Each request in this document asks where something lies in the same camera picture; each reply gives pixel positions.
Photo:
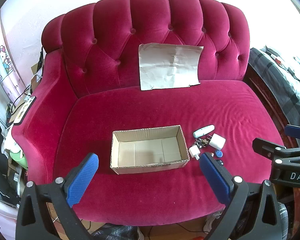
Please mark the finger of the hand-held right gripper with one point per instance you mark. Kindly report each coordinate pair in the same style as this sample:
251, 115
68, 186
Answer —
297, 131
267, 146

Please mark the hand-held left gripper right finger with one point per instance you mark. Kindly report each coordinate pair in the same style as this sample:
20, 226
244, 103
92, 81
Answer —
215, 177

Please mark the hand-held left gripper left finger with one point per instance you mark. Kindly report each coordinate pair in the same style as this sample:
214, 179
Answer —
82, 180

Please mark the black cylinder with white cap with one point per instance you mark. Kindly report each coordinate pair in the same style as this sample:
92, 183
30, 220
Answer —
220, 162

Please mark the blue round tag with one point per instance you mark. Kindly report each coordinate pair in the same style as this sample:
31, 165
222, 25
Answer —
218, 153

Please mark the small white charger plug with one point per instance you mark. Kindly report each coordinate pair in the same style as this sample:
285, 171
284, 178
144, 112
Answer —
193, 152

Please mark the large white charger plug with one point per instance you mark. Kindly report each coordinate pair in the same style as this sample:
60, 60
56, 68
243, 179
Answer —
218, 142

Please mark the metal key bunch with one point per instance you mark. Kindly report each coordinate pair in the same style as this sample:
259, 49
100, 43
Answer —
201, 143

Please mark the light blue cosmetic bottle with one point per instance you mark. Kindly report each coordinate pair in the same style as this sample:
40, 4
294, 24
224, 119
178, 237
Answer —
203, 130

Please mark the cardboard box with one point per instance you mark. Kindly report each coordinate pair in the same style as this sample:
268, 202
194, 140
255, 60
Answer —
145, 150

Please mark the grey plaid blanket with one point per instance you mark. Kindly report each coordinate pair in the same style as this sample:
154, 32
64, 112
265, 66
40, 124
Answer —
277, 80

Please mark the dark plaid cloth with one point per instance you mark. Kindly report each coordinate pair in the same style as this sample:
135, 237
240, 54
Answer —
115, 232

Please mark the green bag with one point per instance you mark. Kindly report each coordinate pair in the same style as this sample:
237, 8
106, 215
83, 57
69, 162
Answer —
18, 158

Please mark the white pink printed fabric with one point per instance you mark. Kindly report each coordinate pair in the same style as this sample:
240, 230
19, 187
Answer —
2, 217

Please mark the red velvet tufted sofa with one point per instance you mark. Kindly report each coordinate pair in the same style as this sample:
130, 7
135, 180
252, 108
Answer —
145, 105

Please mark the brown cardboard carton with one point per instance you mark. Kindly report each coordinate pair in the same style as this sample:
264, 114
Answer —
36, 76

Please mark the creased white paper sheet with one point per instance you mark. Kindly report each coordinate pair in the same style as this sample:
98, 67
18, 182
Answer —
168, 66

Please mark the cartoon printed curtain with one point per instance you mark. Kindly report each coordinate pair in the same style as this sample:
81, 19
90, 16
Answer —
1, 55

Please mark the dark wooden bed frame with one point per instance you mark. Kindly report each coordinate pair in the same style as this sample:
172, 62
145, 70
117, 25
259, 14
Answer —
265, 105

